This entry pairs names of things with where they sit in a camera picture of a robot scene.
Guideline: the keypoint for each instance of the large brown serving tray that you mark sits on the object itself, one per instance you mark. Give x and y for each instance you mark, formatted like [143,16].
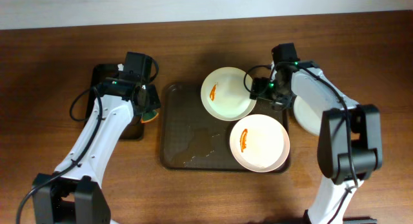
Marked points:
[191,138]

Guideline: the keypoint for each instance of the orange green scrub sponge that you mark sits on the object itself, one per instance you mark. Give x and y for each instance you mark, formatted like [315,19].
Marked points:
[149,116]

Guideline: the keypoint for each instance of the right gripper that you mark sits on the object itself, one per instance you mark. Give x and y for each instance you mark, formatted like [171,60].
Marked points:
[259,88]

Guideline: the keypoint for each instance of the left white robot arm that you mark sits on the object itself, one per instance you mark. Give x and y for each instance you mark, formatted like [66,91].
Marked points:
[72,193]

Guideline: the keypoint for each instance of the small dark water tray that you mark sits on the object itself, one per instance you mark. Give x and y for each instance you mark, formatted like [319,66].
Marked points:
[135,130]

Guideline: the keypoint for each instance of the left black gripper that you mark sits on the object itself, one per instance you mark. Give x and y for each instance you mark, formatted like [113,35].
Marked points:
[151,99]

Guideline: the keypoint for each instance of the white plate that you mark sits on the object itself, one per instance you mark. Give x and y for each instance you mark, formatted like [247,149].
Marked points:
[308,114]
[224,96]
[259,143]

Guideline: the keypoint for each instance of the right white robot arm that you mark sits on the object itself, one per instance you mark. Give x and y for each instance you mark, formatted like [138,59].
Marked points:
[350,144]

